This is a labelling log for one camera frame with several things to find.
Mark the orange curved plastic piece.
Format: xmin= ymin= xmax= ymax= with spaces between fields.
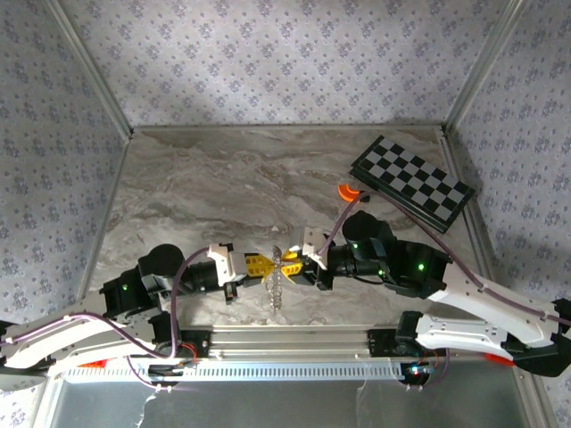
xmin=337 ymin=183 xmax=372 ymax=204

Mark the folded black white chessboard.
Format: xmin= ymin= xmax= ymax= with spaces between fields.
xmin=350 ymin=135 xmax=476 ymax=235

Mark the grey metal sheet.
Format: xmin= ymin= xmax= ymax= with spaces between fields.
xmin=46 ymin=381 xmax=536 ymax=428

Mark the black circuit board with lights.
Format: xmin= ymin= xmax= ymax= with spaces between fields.
xmin=400 ymin=361 xmax=433 ymax=388

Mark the aluminium table side rail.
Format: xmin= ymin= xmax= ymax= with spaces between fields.
xmin=66 ymin=128 xmax=135 ymax=313
xmin=439 ymin=127 xmax=514 ymax=326

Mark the wide aluminium frame rail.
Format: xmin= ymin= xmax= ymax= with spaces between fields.
xmin=169 ymin=324 xmax=535 ymax=363

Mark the white slotted cable duct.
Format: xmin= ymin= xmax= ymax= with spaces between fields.
xmin=62 ymin=360 xmax=405 ymax=384

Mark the black cable connector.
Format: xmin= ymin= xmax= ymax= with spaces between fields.
xmin=147 ymin=363 xmax=185 ymax=387

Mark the thin aluminium table rail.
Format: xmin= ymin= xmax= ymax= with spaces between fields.
xmin=131 ymin=124 xmax=447 ymax=134

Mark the aluminium frame post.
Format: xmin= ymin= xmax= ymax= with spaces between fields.
xmin=444 ymin=0 xmax=527 ymax=131

